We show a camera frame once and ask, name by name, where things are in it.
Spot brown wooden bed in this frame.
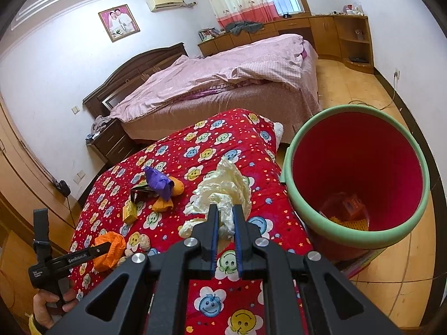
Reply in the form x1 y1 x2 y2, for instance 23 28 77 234
83 34 321 143

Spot red smiley flower blanket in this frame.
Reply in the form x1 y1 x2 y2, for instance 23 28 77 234
70 109 312 334

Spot purple plastic wrapper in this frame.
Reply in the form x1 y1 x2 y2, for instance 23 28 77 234
143 166 174 201

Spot yellow foam fruit net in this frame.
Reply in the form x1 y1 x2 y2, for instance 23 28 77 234
330 216 369 231

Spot dark clothes on cabinet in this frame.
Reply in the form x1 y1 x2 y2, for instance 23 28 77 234
224 20 264 35

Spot peanuts in shell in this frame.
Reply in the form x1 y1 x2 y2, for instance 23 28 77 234
117 231 151 266

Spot orange wrapper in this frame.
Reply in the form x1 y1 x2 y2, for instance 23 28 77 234
152 176 184 212

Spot black charger on wall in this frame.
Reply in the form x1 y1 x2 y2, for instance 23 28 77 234
53 180 71 197

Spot books on cabinet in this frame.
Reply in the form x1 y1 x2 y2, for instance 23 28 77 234
198 28 220 42

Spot red bin with green rim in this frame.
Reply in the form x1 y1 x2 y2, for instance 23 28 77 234
282 105 430 262

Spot wooden wardrobe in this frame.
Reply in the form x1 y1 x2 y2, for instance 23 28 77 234
1 101 80 325

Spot wall air conditioner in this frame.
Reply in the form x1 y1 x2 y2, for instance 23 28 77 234
147 0 186 12

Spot yellow green bean cake box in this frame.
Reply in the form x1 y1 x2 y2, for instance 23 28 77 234
122 200 137 225

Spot framed wedding photo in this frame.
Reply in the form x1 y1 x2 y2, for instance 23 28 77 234
98 4 140 42

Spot dark wooden nightstand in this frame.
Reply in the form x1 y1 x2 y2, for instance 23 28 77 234
86 119 135 166

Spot orange cardboard box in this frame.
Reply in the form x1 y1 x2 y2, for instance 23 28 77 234
320 192 367 222

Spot pink quilt on bed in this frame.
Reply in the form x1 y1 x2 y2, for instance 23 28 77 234
110 34 320 123

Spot cream plastic bag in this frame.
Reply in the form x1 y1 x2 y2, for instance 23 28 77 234
179 157 251 240

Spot wooden cabinet desk unit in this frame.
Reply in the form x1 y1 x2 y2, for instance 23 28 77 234
199 15 374 73

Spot person's left hand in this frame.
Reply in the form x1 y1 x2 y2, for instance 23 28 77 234
32 287 79 329

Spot clothes on nightstand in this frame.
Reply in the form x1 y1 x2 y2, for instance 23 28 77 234
85 115 112 143

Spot orange foam net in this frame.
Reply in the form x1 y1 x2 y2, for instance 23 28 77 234
93 231 126 272

